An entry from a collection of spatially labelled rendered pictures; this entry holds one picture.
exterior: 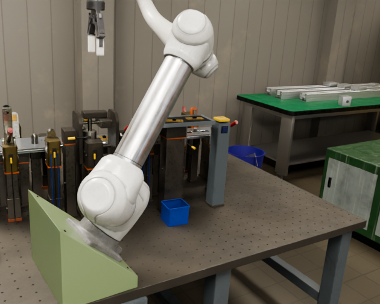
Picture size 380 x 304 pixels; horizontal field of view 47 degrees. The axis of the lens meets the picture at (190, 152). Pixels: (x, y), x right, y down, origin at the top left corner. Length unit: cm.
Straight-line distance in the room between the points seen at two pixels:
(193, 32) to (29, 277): 103
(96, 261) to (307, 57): 479
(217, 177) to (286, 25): 361
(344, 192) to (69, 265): 265
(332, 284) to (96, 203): 154
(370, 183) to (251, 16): 252
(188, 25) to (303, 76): 455
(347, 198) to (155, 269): 226
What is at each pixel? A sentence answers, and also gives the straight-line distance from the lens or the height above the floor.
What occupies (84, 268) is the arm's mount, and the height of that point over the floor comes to 84.
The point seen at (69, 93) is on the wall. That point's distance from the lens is 425.
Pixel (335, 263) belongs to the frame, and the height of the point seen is 46.
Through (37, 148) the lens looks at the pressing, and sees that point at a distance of 212.
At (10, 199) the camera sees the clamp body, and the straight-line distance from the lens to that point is 208.
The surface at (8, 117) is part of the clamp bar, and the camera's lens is 199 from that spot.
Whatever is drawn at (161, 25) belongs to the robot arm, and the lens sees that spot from 170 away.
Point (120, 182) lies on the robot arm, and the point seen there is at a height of 115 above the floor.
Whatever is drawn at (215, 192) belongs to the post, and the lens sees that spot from 221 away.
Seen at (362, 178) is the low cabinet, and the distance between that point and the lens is 355.
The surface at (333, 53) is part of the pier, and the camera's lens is 602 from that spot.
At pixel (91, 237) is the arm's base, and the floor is 90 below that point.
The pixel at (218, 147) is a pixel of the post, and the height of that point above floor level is 102.
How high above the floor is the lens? 163
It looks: 18 degrees down
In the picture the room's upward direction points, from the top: 4 degrees clockwise
